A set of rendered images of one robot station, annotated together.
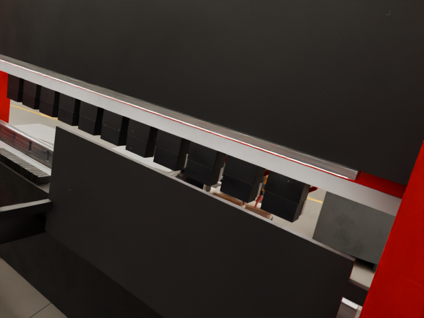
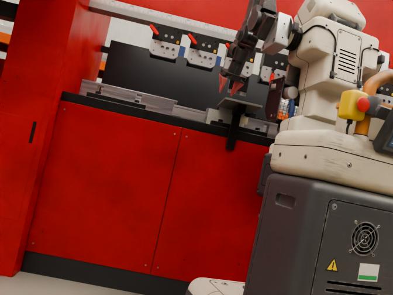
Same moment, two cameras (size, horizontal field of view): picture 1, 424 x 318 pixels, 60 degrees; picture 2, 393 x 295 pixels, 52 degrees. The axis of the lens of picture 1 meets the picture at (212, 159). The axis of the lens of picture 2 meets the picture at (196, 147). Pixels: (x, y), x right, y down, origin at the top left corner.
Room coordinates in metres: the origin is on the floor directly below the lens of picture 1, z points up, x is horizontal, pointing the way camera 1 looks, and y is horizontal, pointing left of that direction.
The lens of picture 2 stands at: (3.22, -1.35, 0.66)
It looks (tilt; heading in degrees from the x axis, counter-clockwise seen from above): 3 degrees up; 143
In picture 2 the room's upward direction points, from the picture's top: 12 degrees clockwise
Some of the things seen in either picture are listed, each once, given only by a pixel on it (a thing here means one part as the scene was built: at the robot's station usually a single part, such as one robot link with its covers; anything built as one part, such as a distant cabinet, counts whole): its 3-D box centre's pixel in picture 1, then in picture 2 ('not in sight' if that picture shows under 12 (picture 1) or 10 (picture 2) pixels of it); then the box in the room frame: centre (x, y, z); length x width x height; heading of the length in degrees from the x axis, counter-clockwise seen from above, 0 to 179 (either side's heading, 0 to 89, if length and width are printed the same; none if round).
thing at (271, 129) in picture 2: not in sight; (240, 124); (1.63, 0.09, 0.92); 0.39 x 0.06 x 0.10; 58
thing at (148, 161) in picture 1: (145, 161); not in sight; (4.86, 0.90, 0.21); 1.03 x 0.64 x 0.13; 76
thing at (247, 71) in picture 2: (205, 162); (238, 61); (1.59, 0.03, 1.26); 0.15 x 0.09 x 0.17; 58
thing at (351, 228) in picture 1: (356, 223); not in sight; (3.81, -1.71, 0.36); 0.80 x 0.60 x 0.72; 72
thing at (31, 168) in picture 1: (19, 164); not in sight; (1.67, 0.91, 1.02); 0.44 x 0.06 x 0.04; 58
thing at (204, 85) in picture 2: (154, 240); (188, 92); (1.05, 0.12, 1.12); 1.13 x 0.02 x 0.44; 58
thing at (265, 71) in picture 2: (172, 149); (274, 69); (1.70, 0.19, 1.26); 0.15 x 0.09 x 0.17; 58
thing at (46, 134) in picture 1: (47, 135); not in sight; (5.21, 2.47, 0.17); 1.01 x 0.64 x 0.06; 70
